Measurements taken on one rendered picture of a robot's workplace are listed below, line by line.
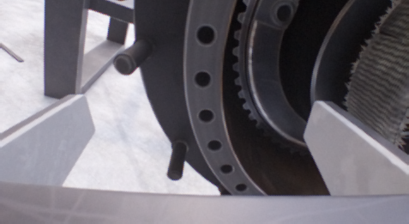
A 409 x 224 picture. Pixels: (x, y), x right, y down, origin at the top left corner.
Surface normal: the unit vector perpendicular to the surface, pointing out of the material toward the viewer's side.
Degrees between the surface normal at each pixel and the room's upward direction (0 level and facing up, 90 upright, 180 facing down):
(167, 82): 90
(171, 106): 90
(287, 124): 90
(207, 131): 90
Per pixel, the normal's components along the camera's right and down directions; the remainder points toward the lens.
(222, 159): -0.03, 0.50
